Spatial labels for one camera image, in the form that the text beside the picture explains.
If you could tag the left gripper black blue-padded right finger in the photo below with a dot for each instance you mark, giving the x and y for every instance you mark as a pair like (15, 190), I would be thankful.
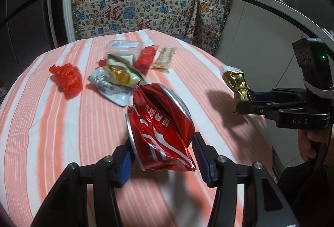
(263, 202)

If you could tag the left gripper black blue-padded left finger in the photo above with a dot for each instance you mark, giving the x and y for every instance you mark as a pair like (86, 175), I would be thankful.
(66, 202)

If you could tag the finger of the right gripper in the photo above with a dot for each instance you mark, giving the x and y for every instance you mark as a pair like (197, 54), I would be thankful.
(257, 108)

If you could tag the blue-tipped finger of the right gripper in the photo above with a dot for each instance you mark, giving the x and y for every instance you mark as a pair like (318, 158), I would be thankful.
(263, 95)

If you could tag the gold foil wrapper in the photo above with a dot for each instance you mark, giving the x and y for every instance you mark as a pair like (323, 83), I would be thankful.
(235, 80)

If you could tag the crushed red cola can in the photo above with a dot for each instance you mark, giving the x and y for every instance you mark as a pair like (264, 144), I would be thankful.
(160, 129)

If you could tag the silver white snack wrapper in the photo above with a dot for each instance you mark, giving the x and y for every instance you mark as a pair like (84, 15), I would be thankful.
(115, 93)

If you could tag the red plastic bag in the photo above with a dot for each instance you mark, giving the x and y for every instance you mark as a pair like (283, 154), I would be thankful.
(68, 77)

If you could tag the green yellow snack wrapper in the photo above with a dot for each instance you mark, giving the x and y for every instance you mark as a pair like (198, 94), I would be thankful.
(120, 72)

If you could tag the grey kitchen counter cabinet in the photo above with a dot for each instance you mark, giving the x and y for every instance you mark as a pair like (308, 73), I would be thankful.
(257, 38)

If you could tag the person's right hand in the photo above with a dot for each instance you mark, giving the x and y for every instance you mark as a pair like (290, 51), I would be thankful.
(305, 138)

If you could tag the pink striped tablecloth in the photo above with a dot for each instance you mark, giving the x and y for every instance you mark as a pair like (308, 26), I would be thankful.
(43, 130)

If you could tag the beige snack bar packet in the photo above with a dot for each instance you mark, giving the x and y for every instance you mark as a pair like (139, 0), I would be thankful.
(164, 59)

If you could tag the red long snack packet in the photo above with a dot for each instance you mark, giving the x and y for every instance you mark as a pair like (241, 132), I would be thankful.
(145, 60)

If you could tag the patterned Chinese character cloth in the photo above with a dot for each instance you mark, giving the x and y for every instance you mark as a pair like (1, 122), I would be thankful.
(198, 22)

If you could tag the clear plastic box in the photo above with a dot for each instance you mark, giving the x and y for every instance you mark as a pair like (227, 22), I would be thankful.
(122, 48)

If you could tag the dark refrigerator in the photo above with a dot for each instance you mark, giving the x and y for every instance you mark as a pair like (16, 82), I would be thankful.
(29, 28)

